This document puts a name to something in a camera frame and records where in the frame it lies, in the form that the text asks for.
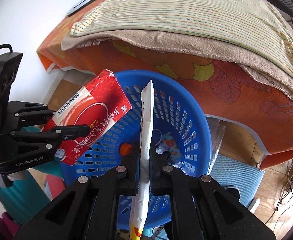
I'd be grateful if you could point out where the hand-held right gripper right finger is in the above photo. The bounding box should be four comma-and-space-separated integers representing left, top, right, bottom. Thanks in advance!
149, 140, 277, 240

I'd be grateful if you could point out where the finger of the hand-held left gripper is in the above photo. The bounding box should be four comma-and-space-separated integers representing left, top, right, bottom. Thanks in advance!
9, 124, 90, 157
8, 101, 58, 128

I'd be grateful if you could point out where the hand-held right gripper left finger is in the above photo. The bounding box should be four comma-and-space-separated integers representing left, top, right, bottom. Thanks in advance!
13, 141, 140, 240

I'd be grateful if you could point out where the orange bottle cap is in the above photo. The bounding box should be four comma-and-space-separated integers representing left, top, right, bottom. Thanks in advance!
120, 143, 132, 155

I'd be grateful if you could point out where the white plastic bag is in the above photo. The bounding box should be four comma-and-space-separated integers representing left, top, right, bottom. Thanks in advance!
154, 129, 184, 168

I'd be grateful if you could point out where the red tissue pack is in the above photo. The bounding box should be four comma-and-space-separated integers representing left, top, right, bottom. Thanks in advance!
43, 69, 132, 167

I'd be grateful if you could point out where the long white wrapper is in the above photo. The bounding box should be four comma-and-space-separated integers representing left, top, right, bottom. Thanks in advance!
129, 79, 154, 240

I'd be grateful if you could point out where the blue plastic basket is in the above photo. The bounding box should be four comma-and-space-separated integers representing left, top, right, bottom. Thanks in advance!
61, 70, 212, 230

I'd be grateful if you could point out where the clear plastic bag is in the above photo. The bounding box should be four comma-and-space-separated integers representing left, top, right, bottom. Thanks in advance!
207, 120, 227, 175

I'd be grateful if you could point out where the light blue floor mat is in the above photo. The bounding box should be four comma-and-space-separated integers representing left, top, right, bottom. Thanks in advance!
207, 154, 264, 210

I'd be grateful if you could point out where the teal cloth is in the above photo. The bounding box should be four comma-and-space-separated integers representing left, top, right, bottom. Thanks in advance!
0, 126, 67, 225

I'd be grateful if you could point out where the orange printed sheet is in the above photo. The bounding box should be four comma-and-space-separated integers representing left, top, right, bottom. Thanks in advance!
36, 17, 293, 172

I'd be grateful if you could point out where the beige blanket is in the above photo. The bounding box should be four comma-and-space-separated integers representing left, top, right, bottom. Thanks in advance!
61, 5, 293, 110

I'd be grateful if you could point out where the striped yellow blanket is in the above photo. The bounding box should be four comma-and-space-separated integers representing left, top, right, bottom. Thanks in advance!
70, 0, 293, 83

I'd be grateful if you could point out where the white ring light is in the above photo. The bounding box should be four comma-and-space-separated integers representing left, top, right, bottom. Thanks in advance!
68, 0, 104, 17

